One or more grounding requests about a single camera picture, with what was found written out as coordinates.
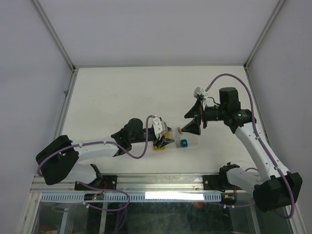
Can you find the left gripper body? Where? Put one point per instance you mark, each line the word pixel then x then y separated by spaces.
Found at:
pixel 157 142

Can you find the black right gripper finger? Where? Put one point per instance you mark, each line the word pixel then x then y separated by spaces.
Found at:
pixel 193 127
pixel 193 111

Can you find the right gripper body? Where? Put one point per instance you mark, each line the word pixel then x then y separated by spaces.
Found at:
pixel 204 115

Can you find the clear bottle of yellow pills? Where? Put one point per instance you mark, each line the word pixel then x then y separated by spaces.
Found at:
pixel 175 134

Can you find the weekly pill organizer strip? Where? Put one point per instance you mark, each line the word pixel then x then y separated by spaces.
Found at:
pixel 180 144

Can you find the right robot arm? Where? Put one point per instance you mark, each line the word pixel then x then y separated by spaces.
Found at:
pixel 275 186

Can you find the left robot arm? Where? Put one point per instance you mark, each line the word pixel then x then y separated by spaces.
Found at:
pixel 63 158

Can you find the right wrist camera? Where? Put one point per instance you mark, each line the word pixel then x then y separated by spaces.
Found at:
pixel 202 96

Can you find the aluminium mounting rail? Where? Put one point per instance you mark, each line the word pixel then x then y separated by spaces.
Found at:
pixel 136 183

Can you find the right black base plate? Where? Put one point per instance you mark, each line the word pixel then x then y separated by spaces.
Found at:
pixel 216 182

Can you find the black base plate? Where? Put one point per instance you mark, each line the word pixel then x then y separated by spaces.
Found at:
pixel 106 182
pixel 216 182

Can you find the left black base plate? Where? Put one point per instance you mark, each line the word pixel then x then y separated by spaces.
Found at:
pixel 106 182

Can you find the slotted cable duct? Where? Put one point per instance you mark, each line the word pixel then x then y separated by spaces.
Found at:
pixel 131 197

